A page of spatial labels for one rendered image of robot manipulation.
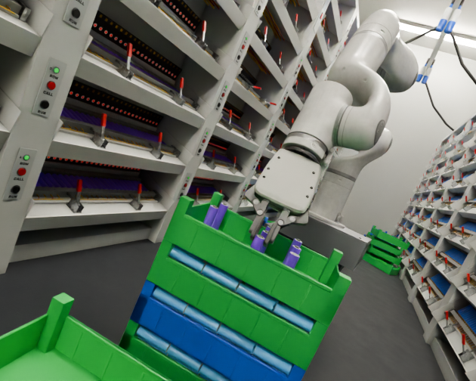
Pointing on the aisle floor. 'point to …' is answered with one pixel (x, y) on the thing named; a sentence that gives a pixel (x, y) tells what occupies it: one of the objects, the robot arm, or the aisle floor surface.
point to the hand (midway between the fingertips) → (263, 231)
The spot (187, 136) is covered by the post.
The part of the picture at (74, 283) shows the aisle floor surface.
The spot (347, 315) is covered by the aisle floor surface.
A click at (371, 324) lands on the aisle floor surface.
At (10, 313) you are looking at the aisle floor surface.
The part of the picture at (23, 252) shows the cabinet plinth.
